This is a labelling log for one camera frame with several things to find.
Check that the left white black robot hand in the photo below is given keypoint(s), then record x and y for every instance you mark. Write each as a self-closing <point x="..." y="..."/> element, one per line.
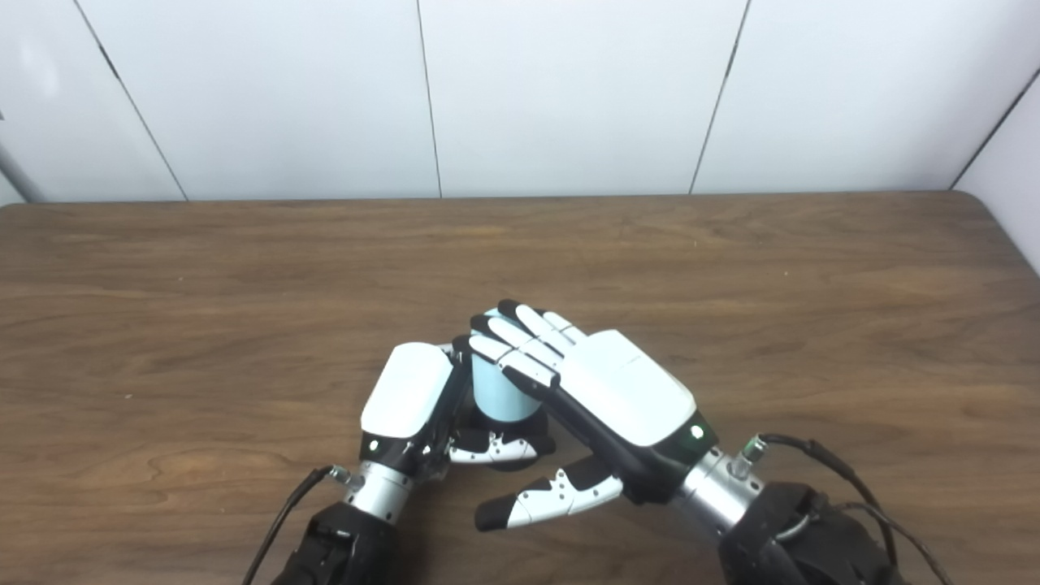
<point x="406" y="390"/>

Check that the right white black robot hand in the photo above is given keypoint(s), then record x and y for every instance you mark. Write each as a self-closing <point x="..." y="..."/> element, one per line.
<point x="626" y="382"/>

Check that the black funnel-shaped nozzle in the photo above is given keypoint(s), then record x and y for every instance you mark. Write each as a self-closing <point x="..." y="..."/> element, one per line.
<point x="512" y="429"/>

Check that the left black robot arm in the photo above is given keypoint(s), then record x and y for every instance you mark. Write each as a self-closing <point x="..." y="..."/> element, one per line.
<point x="349" y="536"/>

